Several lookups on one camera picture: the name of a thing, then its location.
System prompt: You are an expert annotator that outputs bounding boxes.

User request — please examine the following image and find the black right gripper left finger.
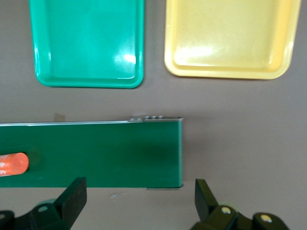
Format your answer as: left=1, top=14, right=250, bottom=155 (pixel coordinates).
left=54, top=177, right=87, bottom=227

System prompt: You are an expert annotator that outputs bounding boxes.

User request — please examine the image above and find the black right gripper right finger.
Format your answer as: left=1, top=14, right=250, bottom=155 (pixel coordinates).
left=194, top=179, right=219, bottom=223

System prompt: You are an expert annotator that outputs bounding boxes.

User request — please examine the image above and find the orange cylinder with white print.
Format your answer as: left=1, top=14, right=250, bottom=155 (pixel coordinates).
left=0, top=152, right=30, bottom=178

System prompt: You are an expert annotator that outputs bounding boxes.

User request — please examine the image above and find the green conveyor belt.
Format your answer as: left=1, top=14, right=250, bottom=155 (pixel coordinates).
left=0, top=115, right=184, bottom=190

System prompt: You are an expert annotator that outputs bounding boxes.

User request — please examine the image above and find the green plastic tray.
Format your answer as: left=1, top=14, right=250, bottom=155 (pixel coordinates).
left=28, top=0, right=145, bottom=89

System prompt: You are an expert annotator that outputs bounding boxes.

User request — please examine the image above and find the yellow plastic tray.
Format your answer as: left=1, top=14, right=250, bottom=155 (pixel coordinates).
left=164, top=0, right=302, bottom=81

